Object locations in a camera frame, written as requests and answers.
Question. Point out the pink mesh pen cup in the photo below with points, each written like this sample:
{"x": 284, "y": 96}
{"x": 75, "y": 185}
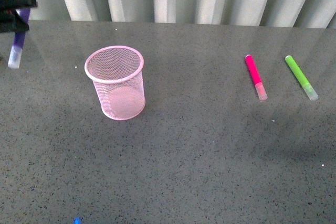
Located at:
{"x": 116, "y": 73}

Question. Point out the purple highlighter pen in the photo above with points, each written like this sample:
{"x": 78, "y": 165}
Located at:
{"x": 17, "y": 46}

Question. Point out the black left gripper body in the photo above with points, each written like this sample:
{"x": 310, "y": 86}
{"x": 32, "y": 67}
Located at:
{"x": 11, "y": 21}

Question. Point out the pink highlighter pen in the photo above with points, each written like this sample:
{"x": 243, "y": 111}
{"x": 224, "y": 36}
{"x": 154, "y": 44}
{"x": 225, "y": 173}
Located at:
{"x": 260, "y": 89}

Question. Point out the green highlighter pen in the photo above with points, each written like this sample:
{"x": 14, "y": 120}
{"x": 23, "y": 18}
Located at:
{"x": 305, "y": 84}

